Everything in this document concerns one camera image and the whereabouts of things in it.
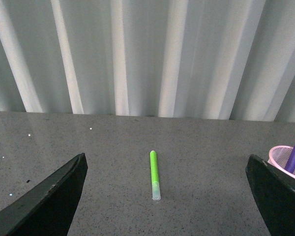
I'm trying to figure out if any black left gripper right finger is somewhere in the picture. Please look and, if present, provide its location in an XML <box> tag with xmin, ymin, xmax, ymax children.
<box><xmin>245</xmin><ymin>154</ymin><xmax>295</xmax><ymax>236</ymax></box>

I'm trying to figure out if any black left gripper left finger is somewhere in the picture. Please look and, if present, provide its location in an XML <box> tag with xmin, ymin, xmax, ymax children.
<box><xmin>0</xmin><ymin>153</ymin><xmax>88</xmax><ymax>236</ymax></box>

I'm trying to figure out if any green marker pen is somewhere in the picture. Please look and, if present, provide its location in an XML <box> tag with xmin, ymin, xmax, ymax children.
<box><xmin>150</xmin><ymin>150</ymin><xmax>161</xmax><ymax>201</ymax></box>

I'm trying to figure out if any grey pleated curtain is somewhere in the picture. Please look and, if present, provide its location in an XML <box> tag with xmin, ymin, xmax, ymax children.
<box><xmin>0</xmin><ymin>0</ymin><xmax>295</xmax><ymax>122</ymax></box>

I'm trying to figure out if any pink mesh pen cup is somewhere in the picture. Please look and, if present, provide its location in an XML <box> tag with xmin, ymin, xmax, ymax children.
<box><xmin>267</xmin><ymin>146</ymin><xmax>295</xmax><ymax>179</ymax></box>

